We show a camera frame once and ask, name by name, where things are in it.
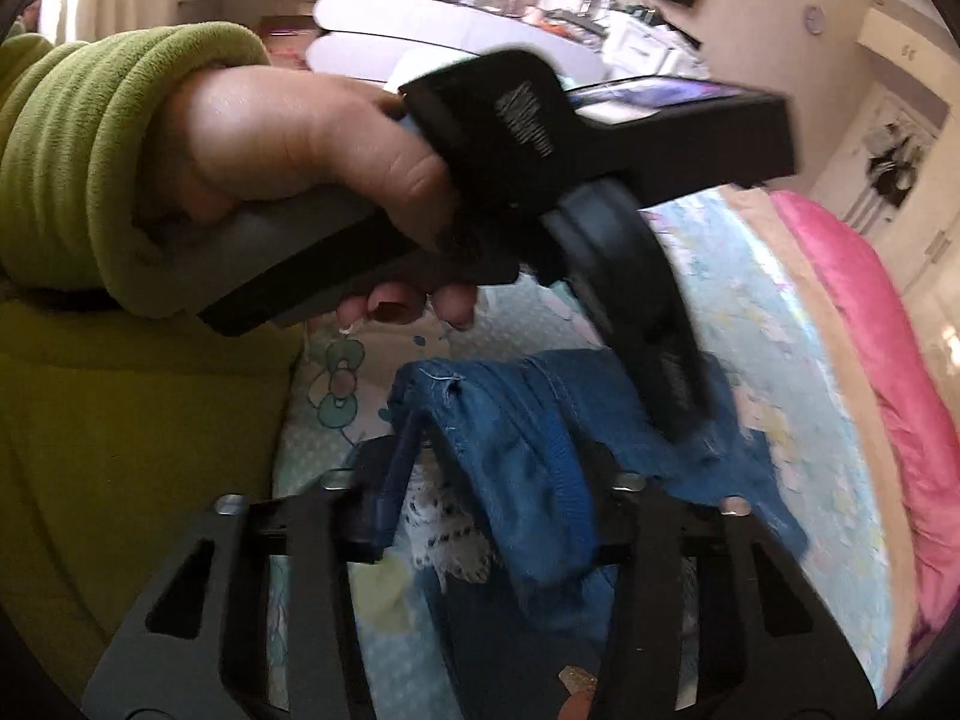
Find pink quilt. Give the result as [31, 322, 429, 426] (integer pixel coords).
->
[771, 191, 960, 635]

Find white storage box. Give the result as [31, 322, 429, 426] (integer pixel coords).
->
[606, 11, 700, 77]

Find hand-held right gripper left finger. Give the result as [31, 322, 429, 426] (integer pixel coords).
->
[82, 431, 422, 720]

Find white wardrobe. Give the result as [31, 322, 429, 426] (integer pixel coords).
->
[814, 6, 960, 301]

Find person's left hand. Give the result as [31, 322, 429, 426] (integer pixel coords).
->
[135, 64, 482, 332]

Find cartoon cat printed bedsheet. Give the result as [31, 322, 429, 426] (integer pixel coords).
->
[268, 187, 897, 720]

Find person's left forearm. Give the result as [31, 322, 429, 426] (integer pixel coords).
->
[0, 21, 272, 320]

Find blue denim jeans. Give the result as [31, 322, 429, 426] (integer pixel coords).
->
[349, 349, 812, 720]

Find hanging black and white bags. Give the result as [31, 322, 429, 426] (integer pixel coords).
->
[861, 118, 940, 205]

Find person's green fleece top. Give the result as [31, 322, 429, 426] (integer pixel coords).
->
[0, 291, 302, 695]

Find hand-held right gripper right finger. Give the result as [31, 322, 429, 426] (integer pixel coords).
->
[585, 446, 877, 720]

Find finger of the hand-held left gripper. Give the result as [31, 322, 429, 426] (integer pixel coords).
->
[592, 236, 715, 445]

